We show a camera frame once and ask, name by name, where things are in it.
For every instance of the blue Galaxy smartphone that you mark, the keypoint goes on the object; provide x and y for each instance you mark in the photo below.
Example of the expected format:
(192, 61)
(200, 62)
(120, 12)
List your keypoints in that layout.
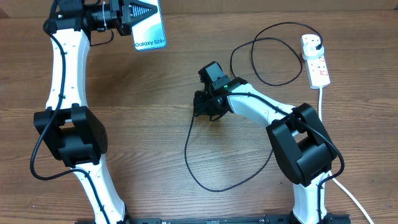
(149, 33)

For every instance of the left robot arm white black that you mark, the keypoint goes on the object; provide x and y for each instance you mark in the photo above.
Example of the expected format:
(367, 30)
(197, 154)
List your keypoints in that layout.
(70, 130)

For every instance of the white power strip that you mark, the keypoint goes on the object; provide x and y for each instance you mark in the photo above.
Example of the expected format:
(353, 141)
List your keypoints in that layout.
(317, 71)

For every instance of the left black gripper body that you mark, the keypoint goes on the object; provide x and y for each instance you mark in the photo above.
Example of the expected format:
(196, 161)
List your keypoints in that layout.
(124, 28)

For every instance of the white charger plug adapter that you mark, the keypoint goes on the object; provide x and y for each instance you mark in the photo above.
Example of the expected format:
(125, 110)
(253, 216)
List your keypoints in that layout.
(310, 51)

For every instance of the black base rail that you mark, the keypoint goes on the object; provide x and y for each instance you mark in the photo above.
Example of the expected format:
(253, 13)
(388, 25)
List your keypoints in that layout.
(267, 219)

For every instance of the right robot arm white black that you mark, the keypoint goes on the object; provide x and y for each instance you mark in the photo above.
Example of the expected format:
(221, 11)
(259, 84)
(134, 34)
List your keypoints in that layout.
(302, 147)

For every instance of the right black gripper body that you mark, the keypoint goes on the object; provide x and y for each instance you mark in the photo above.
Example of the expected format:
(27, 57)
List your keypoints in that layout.
(207, 106)

